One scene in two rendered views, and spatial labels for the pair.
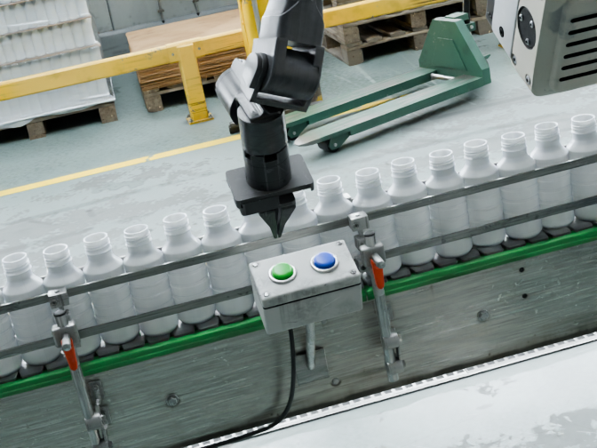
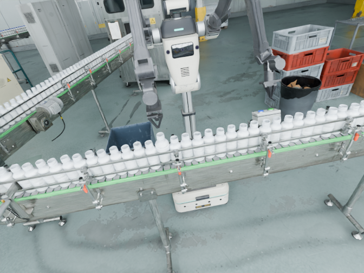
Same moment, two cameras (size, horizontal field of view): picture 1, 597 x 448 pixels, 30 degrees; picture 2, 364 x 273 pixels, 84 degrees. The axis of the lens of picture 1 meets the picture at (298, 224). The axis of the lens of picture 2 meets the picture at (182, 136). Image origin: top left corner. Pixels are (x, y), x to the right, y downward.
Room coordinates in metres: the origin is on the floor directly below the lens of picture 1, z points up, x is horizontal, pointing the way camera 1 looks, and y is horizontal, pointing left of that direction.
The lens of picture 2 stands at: (2.46, -0.40, 1.75)
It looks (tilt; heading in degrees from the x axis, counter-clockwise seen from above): 36 degrees down; 186
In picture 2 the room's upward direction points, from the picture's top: 9 degrees counter-clockwise
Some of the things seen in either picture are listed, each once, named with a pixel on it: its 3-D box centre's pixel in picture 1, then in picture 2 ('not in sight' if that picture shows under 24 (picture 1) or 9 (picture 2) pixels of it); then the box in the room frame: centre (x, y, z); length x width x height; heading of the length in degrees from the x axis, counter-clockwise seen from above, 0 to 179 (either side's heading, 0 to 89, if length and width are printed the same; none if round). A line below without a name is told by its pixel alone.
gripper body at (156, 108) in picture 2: not in sight; (152, 101); (1.67, -0.58, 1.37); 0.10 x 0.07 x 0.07; 9
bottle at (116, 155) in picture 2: not in sight; (118, 160); (1.70, -0.82, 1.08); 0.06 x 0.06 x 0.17
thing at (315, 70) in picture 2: not in sight; (293, 71); (-0.58, 1.08, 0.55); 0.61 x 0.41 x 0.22; 106
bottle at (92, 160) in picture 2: not in sight; (95, 164); (1.72, -0.94, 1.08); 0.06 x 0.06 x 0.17
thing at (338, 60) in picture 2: not in sight; (333, 61); (-0.79, 1.76, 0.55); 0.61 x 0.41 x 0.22; 102
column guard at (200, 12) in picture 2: not in sight; (201, 24); (-6.13, 0.02, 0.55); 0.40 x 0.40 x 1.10; 9
